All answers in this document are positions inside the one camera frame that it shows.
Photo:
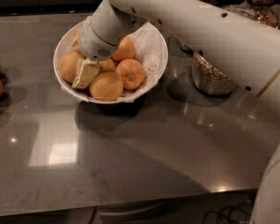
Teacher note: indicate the yellowish orange front in bowl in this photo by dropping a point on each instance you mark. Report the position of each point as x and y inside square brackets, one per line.
[106, 87]

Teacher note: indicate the orange top right in bowl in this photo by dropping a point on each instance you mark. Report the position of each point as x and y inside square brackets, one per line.
[125, 51]

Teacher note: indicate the orange top left in bowl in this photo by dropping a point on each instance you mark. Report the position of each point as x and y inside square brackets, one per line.
[74, 42]

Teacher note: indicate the small orange centre of bowl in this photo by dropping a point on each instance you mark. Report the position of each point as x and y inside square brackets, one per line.
[107, 65]

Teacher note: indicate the front glass jar of cereal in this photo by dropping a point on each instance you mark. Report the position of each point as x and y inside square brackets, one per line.
[208, 79]

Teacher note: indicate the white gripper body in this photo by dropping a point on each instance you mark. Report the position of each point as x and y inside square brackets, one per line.
[92, 45]

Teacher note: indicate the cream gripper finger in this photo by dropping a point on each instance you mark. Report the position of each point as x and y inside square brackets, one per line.
[87, 70]

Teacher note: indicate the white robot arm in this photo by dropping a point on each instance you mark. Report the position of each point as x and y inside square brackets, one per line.
[246, 51]

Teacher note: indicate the white paper lining in bowl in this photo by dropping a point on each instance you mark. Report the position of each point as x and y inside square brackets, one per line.
[149, 47]

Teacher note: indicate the yellowish orange in bowl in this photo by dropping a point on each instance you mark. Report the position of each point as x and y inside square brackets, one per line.
[106, 87]
[67, 65]

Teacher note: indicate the yellowish orange left in bowl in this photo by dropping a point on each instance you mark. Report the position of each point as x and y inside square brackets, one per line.
[67, 65]

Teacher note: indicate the back right glass cereal jar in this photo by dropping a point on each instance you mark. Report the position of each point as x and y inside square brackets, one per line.
[261, 11]

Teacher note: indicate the white bowl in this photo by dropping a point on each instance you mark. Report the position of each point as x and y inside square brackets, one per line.
[154, 62]

